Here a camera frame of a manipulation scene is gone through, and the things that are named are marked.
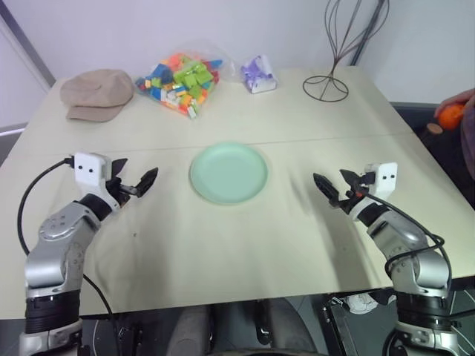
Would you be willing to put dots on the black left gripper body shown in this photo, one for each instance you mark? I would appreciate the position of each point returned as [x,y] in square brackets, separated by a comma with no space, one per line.
[124,191]

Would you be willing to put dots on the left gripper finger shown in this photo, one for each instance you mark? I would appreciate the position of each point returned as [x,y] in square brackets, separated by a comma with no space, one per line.
[146,182]
[118,167]

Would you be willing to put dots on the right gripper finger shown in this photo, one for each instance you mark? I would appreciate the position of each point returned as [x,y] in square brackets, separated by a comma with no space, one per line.
[326,187]
[352,180]

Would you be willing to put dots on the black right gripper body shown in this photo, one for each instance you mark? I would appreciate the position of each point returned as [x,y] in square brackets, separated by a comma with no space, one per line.
[361,182]

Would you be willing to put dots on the orange ball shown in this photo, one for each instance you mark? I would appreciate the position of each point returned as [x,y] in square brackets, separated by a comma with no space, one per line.
[451,118]

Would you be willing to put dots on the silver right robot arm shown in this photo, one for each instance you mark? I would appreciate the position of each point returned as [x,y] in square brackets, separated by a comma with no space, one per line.
[408,239]

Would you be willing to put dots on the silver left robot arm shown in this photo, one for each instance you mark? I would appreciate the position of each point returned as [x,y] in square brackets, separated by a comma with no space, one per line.
[55,241]

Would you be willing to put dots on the mint green plate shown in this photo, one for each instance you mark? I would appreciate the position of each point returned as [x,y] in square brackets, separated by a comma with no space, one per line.
[228,172]

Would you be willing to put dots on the person's bare hand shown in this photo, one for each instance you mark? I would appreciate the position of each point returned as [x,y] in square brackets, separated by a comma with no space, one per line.
[462,98]

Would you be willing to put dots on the beige flat cap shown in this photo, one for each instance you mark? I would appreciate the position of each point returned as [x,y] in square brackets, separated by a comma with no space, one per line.
[96,92]

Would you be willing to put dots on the black side table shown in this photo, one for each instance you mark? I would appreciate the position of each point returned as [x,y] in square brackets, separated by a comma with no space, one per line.
[419,115]

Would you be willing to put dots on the small round wooden disc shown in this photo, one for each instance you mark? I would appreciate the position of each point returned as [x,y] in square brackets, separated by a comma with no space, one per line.
[434,129]

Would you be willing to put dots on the cream table cloth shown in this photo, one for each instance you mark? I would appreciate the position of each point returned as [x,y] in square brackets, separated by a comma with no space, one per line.
[237,241]

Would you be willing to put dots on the bag of colourful building blocks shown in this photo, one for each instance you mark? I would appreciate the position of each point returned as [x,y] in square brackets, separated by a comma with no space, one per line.
[178,81]

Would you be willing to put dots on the person's dark patterned sleeve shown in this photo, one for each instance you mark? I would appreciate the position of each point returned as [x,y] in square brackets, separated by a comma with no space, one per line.
[469,137]

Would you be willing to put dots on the white sneaker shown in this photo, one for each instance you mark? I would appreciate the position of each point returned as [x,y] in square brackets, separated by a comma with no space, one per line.
[361,303]

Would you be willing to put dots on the purple and white packet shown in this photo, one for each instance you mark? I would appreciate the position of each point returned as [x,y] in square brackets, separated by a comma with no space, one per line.
[259,78]

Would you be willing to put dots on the dark slanted pole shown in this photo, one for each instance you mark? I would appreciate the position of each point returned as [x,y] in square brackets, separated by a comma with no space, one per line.
[365,37]

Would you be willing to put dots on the dark grey rounded shape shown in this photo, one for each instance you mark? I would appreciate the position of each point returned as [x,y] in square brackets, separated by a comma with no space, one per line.
[194,333]
[287,330]

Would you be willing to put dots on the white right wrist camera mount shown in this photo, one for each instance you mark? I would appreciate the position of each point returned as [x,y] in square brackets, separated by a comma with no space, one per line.
[387,181]

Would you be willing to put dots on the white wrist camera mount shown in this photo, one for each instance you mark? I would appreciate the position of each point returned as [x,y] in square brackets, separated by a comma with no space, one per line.
[387,181]
[89,167]

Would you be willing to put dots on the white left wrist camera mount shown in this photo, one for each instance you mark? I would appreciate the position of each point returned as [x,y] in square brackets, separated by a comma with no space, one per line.
[89,167]

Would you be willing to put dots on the black metal frame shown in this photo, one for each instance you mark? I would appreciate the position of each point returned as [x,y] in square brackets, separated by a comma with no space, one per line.
[335,326]

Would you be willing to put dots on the grey slanted wall rail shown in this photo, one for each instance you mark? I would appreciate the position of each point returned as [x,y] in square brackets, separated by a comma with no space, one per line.
[22,39]

